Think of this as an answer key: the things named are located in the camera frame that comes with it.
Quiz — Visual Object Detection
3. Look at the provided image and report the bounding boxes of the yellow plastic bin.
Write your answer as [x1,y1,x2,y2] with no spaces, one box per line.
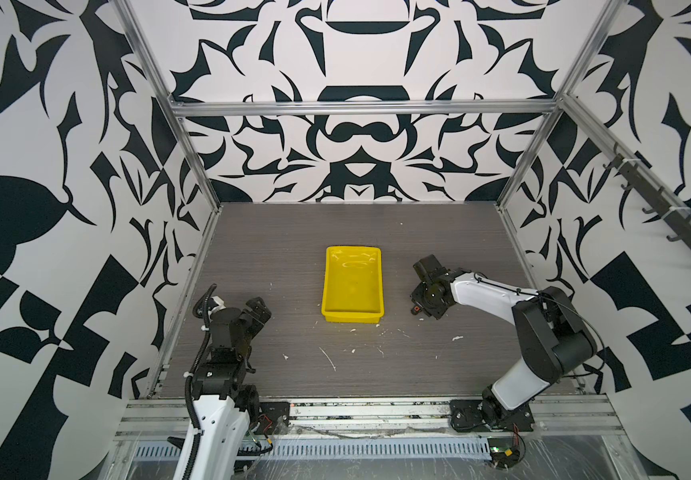
[321,246,385,324]

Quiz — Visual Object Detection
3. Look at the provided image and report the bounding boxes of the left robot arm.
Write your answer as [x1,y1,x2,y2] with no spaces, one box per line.
[170,292,272,479]

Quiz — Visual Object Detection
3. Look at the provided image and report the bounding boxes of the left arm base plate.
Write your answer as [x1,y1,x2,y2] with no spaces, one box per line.
[253,401,291,436]

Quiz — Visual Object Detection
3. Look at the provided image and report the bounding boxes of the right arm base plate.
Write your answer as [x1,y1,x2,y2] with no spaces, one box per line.
[449,399,535,433]

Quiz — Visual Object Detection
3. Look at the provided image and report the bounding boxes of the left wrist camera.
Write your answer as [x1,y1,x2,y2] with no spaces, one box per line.
[207,296,225,314]

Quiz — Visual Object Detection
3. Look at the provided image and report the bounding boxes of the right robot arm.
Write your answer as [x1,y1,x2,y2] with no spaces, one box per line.
[411,255,599,432]

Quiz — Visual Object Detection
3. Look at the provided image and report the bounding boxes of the aluminium front rail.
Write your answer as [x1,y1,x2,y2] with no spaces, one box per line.
[113,394,625,441]

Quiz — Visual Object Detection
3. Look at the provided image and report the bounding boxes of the small electronics board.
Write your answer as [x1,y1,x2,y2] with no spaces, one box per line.
[489,436,527,471]

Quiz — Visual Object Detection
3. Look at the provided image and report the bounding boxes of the white slotted cable duct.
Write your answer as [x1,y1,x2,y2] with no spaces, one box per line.
[131,437,493,462]

